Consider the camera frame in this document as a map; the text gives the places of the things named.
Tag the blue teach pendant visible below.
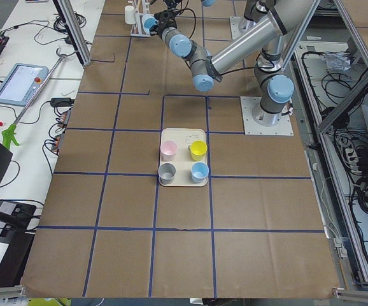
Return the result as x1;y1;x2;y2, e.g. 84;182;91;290
0;63;48;106

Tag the black power adapter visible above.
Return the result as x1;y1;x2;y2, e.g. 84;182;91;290
50;98;74;108

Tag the white plastic cup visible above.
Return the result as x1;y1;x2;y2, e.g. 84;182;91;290
124;5;136;25

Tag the cream plastic tray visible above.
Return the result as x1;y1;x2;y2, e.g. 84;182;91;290
159;128;208;187

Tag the yellow plastic cup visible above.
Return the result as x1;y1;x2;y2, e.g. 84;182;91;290
190;140;208;161

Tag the pink plastic cup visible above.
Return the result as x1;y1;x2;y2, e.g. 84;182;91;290
160;140;178;161

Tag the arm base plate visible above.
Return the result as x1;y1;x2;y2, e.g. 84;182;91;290
240;96;294;136
229;17;251;40

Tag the white wire cup rack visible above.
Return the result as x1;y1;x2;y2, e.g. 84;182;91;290
127;0;151;37

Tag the green handled reach grabber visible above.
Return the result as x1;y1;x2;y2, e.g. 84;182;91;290
1;48;75;149

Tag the aluminium frame post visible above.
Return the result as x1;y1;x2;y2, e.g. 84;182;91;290
53;0;92;66

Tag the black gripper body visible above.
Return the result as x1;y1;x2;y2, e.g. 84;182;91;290
153;20;176;37

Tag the grey plastic cup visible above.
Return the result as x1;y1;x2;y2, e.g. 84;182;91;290
158;163;176;186

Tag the light blue cup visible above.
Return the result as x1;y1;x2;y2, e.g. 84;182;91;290
141;14;157;33
190;162;209;184

